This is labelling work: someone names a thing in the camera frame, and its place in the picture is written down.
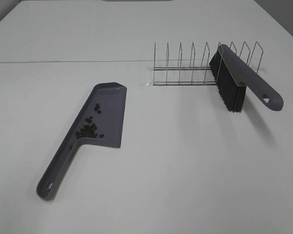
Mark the grey brush black bristles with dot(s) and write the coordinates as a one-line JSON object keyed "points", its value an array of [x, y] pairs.
{"points": [[233, 76]]}

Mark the pile of coffee beans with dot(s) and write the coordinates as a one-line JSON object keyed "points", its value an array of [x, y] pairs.
{"points": [[89, 130]]}

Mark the grey plastic dustpan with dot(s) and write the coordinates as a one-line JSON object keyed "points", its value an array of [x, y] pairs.
{"points": [[112, 98]]}

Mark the metal wire rack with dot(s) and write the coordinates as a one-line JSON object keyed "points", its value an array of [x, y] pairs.
{"points": [[175, 67]]}

